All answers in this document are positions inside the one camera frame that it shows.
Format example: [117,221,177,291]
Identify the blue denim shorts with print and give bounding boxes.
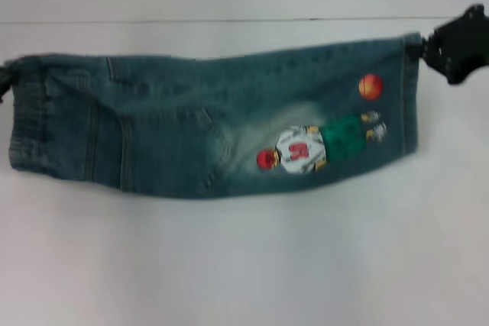
[2,31,422,196]

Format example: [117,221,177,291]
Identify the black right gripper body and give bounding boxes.
[433,3,489,87]

